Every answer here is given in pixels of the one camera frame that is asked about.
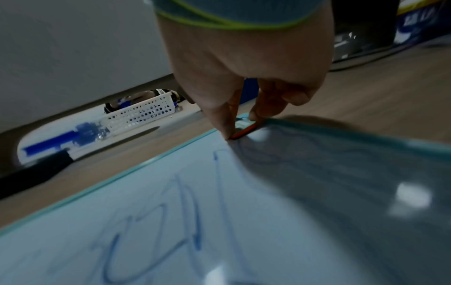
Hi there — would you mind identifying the grey wrist strap green trim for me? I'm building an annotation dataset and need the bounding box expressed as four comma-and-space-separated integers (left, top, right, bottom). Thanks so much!
149, 0, 328, 31

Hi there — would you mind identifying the blue object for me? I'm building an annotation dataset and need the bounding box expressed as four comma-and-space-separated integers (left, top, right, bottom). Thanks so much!
242, 78, 261, 103

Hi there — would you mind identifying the white perforated plastic basket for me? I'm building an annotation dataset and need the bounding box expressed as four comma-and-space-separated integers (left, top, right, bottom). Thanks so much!
99, 92, 178, 138

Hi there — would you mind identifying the blue and white carton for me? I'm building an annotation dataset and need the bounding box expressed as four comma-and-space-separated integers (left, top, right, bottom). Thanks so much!
392, 0, 451, 47

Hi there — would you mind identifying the person's right hand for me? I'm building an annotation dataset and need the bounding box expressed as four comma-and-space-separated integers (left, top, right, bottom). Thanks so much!
157, 5, 334, 140

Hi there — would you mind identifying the black and white item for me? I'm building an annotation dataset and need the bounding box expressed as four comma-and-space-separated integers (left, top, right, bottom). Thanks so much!
152, 88, 187, 106
103, 96, 143, 114

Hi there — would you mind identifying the black glossy box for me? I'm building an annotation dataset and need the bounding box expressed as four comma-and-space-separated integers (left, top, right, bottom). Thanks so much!
330, 0, 402, 64

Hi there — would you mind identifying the teal framed whiteboard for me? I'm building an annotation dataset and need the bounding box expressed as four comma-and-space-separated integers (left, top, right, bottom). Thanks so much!
0, 112, 451, 285

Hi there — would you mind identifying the blue marker pen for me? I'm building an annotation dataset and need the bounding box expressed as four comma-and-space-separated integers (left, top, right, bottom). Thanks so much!
23, 122, 103, 157

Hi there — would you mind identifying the black flat object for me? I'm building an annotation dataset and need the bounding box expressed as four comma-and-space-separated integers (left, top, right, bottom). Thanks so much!
0, 150, 75, 200

